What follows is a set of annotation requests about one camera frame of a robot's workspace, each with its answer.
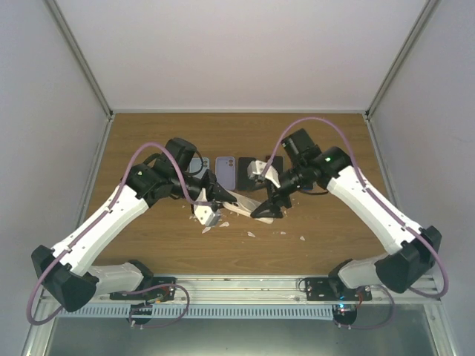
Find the light blue phone case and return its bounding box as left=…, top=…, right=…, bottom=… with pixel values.
left=189, top=157, right=210, bottom=178

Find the lavender phone case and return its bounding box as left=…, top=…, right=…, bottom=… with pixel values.
left=215, top=156, right=236, bottom=191

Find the white phone stand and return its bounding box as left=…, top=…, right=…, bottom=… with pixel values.
left=223, top=191, right=261, bottom=218

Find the dark green smartphone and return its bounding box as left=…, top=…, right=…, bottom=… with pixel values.
left=236, top=156, right=256, bottom=191

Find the phone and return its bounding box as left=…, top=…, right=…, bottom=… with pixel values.
left=272, top=155, right=284, bottom=174

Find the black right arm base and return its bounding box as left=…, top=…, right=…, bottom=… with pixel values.
left=299, top=277, right=373, bottom=303

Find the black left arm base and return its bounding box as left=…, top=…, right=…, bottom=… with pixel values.
left=109, top=276, right=177, bottom=302

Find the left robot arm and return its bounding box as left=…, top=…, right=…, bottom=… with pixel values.
left=31, top=138, right=236, bottom=312

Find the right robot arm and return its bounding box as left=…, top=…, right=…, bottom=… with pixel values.
left=247, top=129, right=442, bottom=300

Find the white debris pile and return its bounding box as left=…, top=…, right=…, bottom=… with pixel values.
left=189, top=214, right=230, bottom=234

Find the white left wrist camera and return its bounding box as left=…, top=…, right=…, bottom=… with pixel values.
left=193, top=202, right=221, bottom=215

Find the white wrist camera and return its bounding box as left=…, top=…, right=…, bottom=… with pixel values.
left=193, top=202, right=221, bottom=215
left=246, top=160, right=281, bottom=188

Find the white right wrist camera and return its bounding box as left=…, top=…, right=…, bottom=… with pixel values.
left=246, top=160, right=281, bottom=188

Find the aluminium front rail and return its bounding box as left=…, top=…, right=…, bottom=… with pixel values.
left=40, top=272, right=442, bottom=303

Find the white slotted cable duct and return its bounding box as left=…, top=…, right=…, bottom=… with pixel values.
left=58, top=303, right=333, bottom=321

